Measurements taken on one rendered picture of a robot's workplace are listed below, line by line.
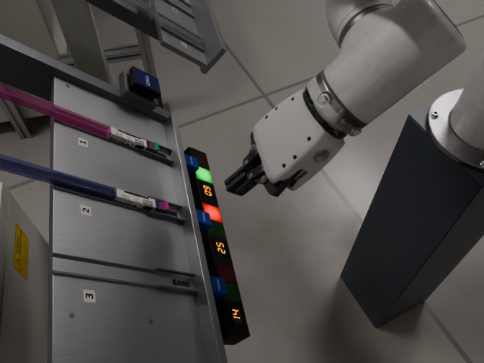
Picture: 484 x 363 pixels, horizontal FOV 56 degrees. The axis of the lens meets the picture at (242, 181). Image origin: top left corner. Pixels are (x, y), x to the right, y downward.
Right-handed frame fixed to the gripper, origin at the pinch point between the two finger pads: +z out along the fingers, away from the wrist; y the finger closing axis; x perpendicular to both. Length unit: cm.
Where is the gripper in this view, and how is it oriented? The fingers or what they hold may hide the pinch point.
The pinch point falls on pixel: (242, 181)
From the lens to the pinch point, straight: 63.0
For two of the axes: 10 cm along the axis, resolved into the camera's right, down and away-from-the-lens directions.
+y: -2.3, -7.9, 5.6
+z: -6.7, 5.5, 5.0
